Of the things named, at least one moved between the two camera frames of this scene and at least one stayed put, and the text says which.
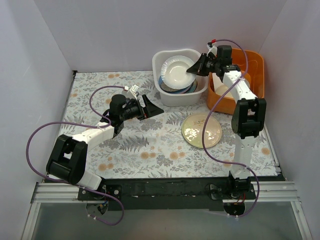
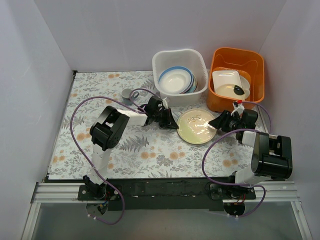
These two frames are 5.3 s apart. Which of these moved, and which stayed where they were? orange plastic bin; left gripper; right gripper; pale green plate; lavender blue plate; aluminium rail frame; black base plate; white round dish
Moved: pale green plate; right gripper; left gripper; lavender blue plate
Stayed: orange plastic bin; black base plate; aluminium rail frame; white round dish
